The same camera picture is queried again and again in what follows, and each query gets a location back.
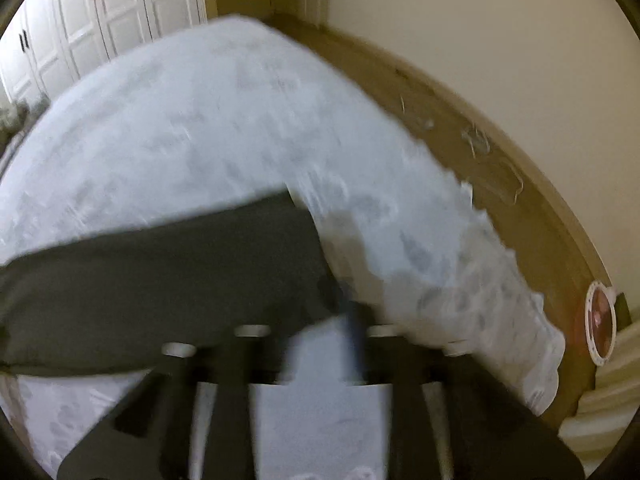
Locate white radiator heater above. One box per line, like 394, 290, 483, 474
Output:
559, 318, 640, 478

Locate white cable on floor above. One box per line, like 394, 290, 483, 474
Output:
397, 94, 526, 206

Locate round white red fan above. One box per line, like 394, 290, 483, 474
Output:
584, 281, 617, 367

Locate dark grey pants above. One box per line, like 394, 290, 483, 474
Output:
1, 192, 340, 377

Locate bed with butterfly sheet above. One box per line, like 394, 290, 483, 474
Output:
0, 14, 566, 480

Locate white wardrobe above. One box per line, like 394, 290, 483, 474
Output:
1, 0, 206, 104

